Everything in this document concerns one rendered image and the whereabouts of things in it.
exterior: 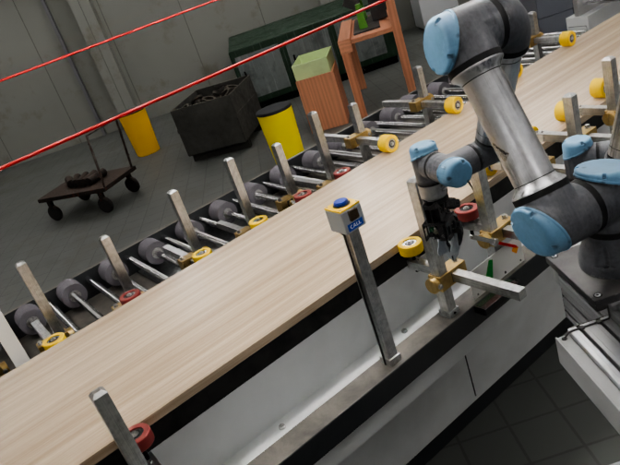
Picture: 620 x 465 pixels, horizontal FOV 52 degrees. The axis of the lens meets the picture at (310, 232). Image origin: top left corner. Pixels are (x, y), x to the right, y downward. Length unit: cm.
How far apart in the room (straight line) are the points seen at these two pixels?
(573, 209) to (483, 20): 41
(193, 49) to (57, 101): 241
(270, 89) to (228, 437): 728
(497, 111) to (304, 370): 103
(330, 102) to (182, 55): 469
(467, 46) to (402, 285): 104
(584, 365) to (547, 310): 146
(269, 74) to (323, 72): 210
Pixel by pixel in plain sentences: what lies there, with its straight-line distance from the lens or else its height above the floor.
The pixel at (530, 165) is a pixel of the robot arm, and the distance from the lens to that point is 134.
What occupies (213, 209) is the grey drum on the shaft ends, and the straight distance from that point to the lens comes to 318.
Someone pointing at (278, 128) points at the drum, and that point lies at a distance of 596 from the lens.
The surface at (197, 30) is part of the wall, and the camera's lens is 1106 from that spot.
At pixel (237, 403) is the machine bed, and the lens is 190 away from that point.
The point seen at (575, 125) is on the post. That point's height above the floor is 102.
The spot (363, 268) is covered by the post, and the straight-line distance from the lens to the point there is 174.
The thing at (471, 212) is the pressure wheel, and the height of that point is 90.
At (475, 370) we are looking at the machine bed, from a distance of 258.
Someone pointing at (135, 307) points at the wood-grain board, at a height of 90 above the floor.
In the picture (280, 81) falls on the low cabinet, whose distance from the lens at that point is 888.
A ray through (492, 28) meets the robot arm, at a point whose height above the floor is 158.
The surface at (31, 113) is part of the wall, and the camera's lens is 1173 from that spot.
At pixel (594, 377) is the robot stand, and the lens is 138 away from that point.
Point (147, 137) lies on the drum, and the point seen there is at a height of 23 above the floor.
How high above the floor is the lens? 185
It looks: 24 degrees down
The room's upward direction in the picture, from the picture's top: 19 degrees counter-clockwise
